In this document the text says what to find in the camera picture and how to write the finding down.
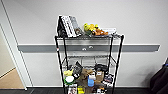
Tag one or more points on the long grey wall band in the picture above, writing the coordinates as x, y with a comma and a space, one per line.
140, 48

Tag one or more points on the box with people picture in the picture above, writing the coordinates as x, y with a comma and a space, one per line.
72, 90

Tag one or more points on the grey box with picture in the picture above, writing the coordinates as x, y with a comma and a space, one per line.
76, 24

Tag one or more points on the dark book with print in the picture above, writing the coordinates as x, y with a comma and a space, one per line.
108, 79

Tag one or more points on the plain brown box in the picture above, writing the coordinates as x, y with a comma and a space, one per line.
89, 90

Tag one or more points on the small white wall outlet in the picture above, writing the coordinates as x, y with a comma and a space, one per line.
84, 49

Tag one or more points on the orange-brown plush toy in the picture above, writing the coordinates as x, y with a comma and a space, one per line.
100, 32

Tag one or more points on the tall black bag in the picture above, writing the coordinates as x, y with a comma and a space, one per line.
61, 30

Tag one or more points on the plain black bag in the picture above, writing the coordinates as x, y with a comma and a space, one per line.
101, 67

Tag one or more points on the black bag with grey print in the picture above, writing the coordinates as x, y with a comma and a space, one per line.
78, 70

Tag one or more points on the black box with white figure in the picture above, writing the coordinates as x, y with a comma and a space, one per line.
100, 90

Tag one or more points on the yellow cup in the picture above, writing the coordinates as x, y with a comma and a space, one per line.
81, 90

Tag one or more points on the flat white box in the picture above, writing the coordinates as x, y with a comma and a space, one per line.
111, 30

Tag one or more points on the brown box with white label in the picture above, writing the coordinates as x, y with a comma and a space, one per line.
99, 76

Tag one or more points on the yellow-green plush toy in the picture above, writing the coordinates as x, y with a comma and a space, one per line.
88, 28

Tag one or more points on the white door frame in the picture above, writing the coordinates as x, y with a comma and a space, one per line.
15, 53

